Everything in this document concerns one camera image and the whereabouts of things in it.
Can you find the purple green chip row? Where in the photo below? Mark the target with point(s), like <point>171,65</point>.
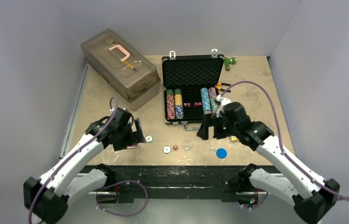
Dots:
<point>213,103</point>

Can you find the pink c-clamp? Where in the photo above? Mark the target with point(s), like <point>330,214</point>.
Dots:
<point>119,47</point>

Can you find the black poker set case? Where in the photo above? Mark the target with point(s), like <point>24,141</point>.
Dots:
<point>190,74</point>

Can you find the green toy tool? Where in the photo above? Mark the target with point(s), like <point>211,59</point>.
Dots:
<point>228,62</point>

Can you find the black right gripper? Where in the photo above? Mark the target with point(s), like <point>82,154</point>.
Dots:
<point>212,127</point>

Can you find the red white chip row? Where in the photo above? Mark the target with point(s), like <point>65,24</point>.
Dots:
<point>170,104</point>

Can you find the red dice in case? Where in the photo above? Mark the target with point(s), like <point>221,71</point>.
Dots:
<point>194,104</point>

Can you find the white dealer chip right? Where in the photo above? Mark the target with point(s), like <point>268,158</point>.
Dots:
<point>166,149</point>

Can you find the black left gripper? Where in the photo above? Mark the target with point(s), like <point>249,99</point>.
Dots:
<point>133,137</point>

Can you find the translucent brown plastic box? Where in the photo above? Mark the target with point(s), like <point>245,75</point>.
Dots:
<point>136,81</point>

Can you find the light blue chip row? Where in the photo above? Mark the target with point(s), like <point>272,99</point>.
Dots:
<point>205,101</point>

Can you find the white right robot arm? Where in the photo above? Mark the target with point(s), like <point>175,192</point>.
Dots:
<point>310,195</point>

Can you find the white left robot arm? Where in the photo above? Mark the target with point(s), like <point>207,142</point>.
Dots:
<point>49,196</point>

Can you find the clear round button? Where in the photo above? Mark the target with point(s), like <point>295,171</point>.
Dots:
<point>187,145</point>

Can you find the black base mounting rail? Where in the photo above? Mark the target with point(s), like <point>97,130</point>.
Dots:
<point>222,183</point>

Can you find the white dealer chip left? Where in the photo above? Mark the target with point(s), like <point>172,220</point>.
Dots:
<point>148,138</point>

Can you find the orange handled pliers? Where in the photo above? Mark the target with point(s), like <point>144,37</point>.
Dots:
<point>222,87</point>

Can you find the yellow blue chip row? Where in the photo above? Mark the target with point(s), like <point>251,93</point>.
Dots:
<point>179,111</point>

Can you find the white dealer chip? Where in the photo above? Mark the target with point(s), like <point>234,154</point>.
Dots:
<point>166,149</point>
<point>148,138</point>

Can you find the blue round button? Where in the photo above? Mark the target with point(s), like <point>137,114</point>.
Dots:
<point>221,153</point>

